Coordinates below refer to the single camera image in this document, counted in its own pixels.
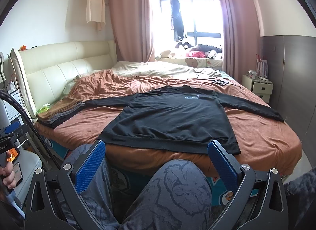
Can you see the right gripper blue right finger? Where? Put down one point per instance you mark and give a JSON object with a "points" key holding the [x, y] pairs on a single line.
{"points": [[226, 165]]}

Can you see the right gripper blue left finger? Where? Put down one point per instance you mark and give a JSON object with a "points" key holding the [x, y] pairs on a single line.
{"points": [[86, 166]]}

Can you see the black long-sleeve sweatshirt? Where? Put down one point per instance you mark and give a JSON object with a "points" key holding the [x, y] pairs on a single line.
{"points": [[178, 119]]}

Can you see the stack of folded clothes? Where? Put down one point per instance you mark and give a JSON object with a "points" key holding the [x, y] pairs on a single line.
{"points": [[60, 112]]}

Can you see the person left hand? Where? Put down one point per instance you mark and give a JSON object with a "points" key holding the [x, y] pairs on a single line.
{"points": [[8, 175]]}

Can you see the rust orange bed blanket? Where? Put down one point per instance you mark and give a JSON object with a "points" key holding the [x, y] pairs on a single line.
{"points": [[264, 143]]}

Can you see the person leg patterned pyjama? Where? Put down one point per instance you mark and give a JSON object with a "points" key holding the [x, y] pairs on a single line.
{"points": [[178, 196]]}

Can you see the cream padded headboard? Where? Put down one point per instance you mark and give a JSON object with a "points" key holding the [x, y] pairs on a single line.
{"points": [[43, 72]]}

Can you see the black patterned item on bed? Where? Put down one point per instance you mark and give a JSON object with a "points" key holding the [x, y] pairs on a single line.
{"points": [[220, 82]]}

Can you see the white bedside cabinet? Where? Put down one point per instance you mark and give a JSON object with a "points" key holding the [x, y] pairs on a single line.
{"points": [[262, 88]]}

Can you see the striped paper bag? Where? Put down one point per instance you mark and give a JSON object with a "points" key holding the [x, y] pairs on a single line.
{"points": [[262, 67]]}

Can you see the bear print pillow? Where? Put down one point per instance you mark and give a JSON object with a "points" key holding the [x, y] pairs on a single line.
{"points": [[193, 62]]}

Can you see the red plush toy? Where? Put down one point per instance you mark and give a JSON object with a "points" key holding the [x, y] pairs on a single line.
{"points": [[196, 54]]}

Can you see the cream bed sheet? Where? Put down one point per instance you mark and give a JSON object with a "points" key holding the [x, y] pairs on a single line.
{"points": [[163, 70]]}

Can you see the right pink curtain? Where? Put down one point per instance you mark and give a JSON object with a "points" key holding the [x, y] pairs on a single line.
{"points": [[241, 37]]}

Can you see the pink curtain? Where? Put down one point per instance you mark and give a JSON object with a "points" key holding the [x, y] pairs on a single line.
{"points": [[241, 37], [130, 20]]}

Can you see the beige hanging cloth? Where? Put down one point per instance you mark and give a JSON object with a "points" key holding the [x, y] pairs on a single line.
{"points": [[95, 12]]}

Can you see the dark hanging garment at window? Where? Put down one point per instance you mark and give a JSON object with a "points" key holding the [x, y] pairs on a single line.
{"points": [[176, 20]]}

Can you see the left pink curtain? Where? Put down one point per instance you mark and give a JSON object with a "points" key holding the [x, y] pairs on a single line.
{"points": [[130, 20]]}

